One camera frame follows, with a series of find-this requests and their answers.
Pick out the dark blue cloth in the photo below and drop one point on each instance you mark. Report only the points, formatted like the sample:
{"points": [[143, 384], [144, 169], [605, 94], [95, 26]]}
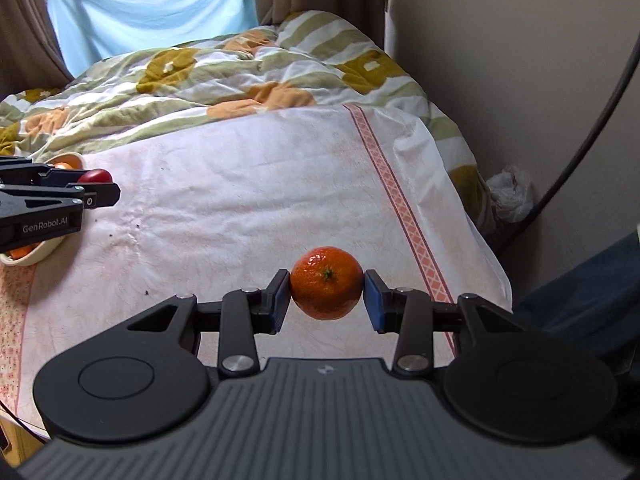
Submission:
{"points": [[585, 300]]}

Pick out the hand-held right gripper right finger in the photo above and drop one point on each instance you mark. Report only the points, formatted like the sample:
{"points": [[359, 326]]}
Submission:
{"points": [[375, 302]]}

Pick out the small mandarin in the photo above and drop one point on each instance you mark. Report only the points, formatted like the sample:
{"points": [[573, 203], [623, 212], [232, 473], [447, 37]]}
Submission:
{"points": [[327, 285]]}

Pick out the white cloth with orange band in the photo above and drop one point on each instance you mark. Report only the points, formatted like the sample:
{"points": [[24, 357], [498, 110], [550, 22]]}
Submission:
{"points": [[240, 195]]}

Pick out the white plastic bag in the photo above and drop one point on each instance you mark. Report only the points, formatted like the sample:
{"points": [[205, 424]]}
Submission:
{"points": [[510, 192]]}

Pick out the light blue window cloth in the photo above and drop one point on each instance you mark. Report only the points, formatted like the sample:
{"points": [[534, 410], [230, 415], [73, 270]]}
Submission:
{"points": [[150, 10]]}

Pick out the cream ceramic bowl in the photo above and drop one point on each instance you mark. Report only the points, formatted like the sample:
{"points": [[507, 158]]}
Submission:
{"points": [[45, 252]]}

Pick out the floral striped quilt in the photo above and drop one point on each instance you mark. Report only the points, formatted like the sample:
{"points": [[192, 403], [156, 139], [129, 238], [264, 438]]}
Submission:
{"points": [[225, 70]]}

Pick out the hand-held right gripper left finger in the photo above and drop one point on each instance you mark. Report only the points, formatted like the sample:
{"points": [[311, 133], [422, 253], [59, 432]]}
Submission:
{"points": [[279, 305]]}

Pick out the red cherry tomato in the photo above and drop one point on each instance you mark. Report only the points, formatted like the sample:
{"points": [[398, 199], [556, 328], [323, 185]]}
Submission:
{"points": [[97, 176]]}

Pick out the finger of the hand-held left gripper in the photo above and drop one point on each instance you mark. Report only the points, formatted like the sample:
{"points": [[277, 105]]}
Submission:
{"points": [[100, 196], [35, 172]]}

